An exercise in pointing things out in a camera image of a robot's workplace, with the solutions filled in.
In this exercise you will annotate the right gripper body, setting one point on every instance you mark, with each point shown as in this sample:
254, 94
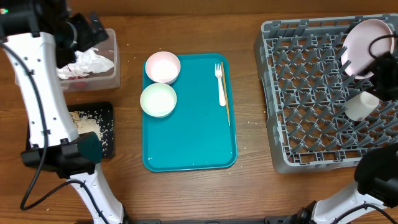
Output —
386, 75

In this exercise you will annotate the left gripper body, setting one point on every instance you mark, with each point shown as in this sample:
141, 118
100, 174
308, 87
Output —
86, 37

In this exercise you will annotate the white napkin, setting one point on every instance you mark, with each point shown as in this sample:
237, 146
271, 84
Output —
87, 62

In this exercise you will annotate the white paper cup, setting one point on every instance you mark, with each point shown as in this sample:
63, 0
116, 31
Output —
360, 106

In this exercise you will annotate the white round plate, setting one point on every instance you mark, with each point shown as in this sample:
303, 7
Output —
357, 43

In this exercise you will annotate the red snack wrapper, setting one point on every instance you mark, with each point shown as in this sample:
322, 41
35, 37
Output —
74, 76

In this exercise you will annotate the pink bowl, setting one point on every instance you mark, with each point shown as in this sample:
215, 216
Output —
163, 67

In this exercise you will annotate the white bowl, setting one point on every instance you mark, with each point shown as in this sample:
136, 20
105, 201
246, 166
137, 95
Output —
158, 100

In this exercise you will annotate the white plastic fork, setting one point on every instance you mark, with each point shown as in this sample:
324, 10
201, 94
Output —
218, 75

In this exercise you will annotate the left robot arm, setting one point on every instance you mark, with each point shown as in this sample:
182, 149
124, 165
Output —
39, 38

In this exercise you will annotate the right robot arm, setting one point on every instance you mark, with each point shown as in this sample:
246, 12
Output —
375, 178

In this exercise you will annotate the grey dishwasher rack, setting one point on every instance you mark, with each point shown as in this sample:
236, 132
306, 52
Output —
300, 64

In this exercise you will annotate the clear plastic bin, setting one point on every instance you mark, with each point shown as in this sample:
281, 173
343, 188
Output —
99, 81

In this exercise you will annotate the black plastic tray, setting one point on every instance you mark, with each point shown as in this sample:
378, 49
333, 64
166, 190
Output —
107, 124

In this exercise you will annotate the peanuts in pink bowl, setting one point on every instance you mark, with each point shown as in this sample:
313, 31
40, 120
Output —
75, 116

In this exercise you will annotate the spilled rice pile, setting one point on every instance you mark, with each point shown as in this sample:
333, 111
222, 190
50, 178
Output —
89, 123

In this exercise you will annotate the wooden chopstick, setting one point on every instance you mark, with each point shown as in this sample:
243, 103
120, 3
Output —
225, 93

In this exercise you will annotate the teal plastic serving tray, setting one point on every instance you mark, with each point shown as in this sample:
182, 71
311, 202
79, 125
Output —
196, 134

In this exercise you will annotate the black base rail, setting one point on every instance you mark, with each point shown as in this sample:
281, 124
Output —
267, 220

